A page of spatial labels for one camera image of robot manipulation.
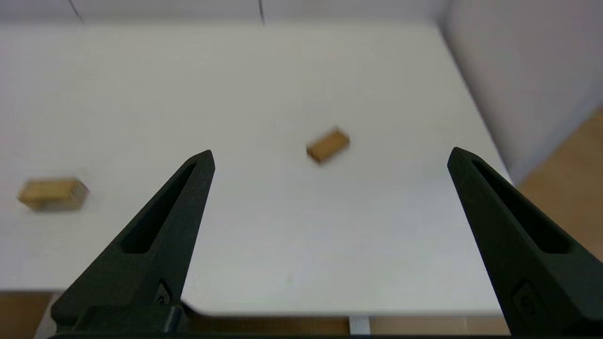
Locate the rectangular wooden building block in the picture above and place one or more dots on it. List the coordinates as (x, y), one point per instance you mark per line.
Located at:
(328, 145)

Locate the white table leg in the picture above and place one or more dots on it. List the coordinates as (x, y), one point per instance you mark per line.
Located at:
(360, 326)

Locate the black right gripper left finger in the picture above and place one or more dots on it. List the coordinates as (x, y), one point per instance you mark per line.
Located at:
(141, 278)

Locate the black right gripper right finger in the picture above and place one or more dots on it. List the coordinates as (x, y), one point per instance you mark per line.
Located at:
(541, 292)

